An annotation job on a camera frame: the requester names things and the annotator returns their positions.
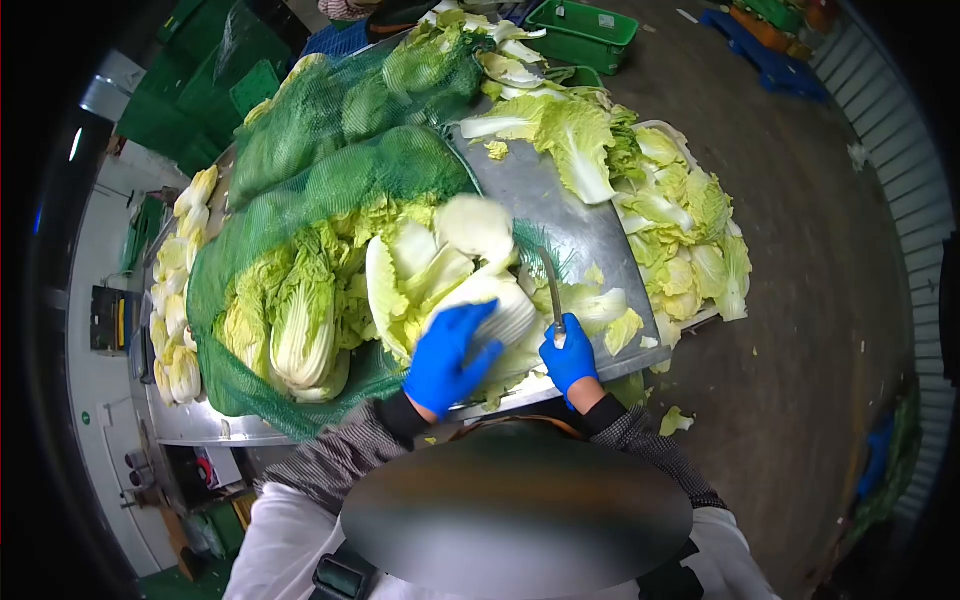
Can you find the person's right fingers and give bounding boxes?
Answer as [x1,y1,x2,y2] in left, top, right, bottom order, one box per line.
[540,312,599,370]

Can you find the stack of green crates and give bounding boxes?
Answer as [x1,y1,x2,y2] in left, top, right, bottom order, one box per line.
[114,0,295,179]

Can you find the black and yellow machine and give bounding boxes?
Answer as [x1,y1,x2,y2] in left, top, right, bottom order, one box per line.
[89,285,141,357]

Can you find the black wrist band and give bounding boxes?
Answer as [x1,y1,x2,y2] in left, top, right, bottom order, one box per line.
[579,393,630,440]
[372,391,433,453]

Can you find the cabbage leaf scrap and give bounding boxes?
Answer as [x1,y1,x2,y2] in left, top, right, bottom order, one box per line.
[603,307,646,358]
[531,262,630,337]
[658,405,696,438]

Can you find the row of trimmed cabbages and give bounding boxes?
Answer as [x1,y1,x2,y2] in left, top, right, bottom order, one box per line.
[147,165,220,408]

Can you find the green plastic crate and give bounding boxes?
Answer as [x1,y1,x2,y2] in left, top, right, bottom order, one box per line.
[523,0,641,77]

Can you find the person's left thumb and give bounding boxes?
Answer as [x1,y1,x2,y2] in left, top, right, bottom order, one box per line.
[459,339,506,387]

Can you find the blue pallet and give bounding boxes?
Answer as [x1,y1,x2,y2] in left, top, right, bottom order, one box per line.
[699,7,830,104]

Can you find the pile of cabbage leaves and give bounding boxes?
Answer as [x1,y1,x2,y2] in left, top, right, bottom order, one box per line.
[459,86,754,350]

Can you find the steel knife with white handle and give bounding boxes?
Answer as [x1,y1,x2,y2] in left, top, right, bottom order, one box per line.
[536,246,568,351]

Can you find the full green net bag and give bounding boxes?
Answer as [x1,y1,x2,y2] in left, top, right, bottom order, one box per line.
[227,30,485,211]

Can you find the person's left fingers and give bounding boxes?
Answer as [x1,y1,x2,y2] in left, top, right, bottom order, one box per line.
[426,299,501,342]

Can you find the person's left hand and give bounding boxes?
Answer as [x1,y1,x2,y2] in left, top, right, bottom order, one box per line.
[402,299,506,419]

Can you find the small napa cabbage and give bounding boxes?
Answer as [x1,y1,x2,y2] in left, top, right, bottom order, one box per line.
[213,258,290,384]

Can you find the blue plastic crate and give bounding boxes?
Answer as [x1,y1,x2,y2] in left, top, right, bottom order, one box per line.
[300,18,372,61]

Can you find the pale trimmed napa cabbage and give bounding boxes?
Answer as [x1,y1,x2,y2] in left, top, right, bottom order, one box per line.
[364,192,547,380]

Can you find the large napa cabbage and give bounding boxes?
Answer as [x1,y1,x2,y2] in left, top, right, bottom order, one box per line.
[267,225,352,404]

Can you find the heap of whitish cabbage scraps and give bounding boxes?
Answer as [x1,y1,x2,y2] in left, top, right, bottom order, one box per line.
[416,1,550,100]

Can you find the opened green net bag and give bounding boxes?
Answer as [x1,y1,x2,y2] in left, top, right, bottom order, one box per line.
[185,124,481,444]

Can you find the person's body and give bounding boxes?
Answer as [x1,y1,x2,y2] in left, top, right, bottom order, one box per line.
[223,417,783,600]

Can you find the person's right hand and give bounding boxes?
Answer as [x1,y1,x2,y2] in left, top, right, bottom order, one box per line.
[538,312,602,411]

